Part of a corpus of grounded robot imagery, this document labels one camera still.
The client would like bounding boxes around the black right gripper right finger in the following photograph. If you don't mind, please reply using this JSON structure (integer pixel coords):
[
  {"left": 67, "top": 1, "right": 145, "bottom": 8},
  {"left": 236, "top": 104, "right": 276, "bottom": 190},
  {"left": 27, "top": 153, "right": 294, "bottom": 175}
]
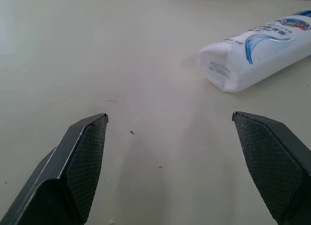
[{"left": 231, "top": 111, "right": 311, "bottom": 225}]

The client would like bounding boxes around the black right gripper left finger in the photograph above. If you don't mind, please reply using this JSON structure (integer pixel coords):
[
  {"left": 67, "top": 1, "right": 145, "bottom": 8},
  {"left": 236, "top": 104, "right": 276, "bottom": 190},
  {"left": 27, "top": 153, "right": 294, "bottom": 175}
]
[{"left": 0, "top": 113, "right": 109, "bottom": 225}]

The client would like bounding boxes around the white toothpaste tube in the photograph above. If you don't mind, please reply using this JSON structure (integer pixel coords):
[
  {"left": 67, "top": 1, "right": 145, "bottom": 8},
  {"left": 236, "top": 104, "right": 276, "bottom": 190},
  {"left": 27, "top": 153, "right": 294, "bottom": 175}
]
[{"left": 198, "top": 9, "right": 311, "bottom": 94}]

